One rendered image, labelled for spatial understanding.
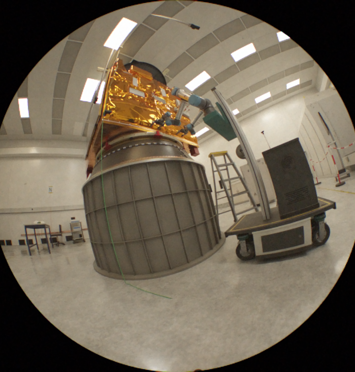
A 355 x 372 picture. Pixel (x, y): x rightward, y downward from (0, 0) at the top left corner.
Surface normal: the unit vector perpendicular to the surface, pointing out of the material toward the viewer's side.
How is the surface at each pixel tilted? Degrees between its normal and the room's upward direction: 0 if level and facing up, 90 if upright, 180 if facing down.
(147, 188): 90
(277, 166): 90
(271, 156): 90
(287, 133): 90
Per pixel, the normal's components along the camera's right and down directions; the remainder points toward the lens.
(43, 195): 0.69, -0.29
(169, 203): 0.39, -0.27
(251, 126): -0.69, 0.03
